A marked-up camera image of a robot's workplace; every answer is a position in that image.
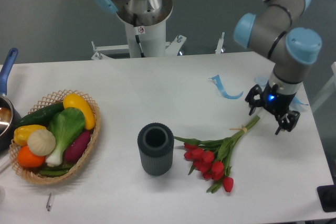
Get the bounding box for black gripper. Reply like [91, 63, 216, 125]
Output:
[245, 84, 300, 135]

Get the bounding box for red tulip bouquet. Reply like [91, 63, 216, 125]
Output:
[174, 112, 265, 194]

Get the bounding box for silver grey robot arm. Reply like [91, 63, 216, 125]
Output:
[234, 0, 322, 132]

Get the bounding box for blue ribbon bundle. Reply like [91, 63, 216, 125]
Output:
[291, 97, 309, 106]

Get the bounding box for small translucent blue cap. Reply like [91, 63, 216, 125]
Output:
[254, 76, 268, 86]

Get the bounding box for light blue ribbon strip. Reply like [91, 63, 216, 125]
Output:
[209, 75, 244, 100]

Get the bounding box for black box at edge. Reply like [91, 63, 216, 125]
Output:
[317, 185, 335, 212]

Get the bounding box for dark grey ribbed vase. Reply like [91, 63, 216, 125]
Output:
[137, 122, 174, 176]

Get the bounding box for yellow squash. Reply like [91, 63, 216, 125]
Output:
[63, 93, 96, 130]

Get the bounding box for purple sweet potato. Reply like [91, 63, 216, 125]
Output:
[64, 131, 90, 164]

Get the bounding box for green bok choy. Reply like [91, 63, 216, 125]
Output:
[46, 107, 85, 167]

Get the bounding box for green bean pods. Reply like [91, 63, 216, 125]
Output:
[38, 165, 72, 177]

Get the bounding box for green cucumber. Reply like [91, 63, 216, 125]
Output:
[16, 103, 64, 127]

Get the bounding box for orange fruit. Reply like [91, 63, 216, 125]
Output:
[17, 145, 45, 168]

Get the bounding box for yellow bell pepper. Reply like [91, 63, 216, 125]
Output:
[13, 124, 47, 146]

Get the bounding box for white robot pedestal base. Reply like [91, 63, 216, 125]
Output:
[93, 0, 186, 59]

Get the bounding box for blue handled saucepan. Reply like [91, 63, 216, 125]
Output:
[1, 48, 21, 152]

